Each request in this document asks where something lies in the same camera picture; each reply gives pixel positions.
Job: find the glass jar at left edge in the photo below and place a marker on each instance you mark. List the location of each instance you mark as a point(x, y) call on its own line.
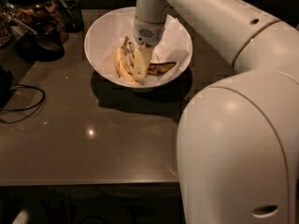
point(6, 33)

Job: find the spotted brown banana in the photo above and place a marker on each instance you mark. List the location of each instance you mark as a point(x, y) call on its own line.
point(155, 69)

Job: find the white bowl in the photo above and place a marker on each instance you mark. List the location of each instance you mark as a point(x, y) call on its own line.
point(102, 34)

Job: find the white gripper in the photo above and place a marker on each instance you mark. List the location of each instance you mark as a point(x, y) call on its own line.
point(149, 34)

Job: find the glass jar with snacks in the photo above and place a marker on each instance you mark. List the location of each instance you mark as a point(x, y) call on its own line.
point(32, 12)

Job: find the black mesh pen cup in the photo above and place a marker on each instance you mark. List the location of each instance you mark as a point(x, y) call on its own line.
point(71, 12)

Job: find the black mug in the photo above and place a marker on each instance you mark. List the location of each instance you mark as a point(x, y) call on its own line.
point(43, 44)

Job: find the white object under table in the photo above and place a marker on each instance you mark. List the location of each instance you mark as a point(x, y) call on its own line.
point(22, 218)

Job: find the black device at left edge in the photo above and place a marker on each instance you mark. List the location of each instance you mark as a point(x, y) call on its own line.
point(6, 79)

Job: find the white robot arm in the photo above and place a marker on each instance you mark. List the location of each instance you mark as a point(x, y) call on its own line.
point(238, 138)

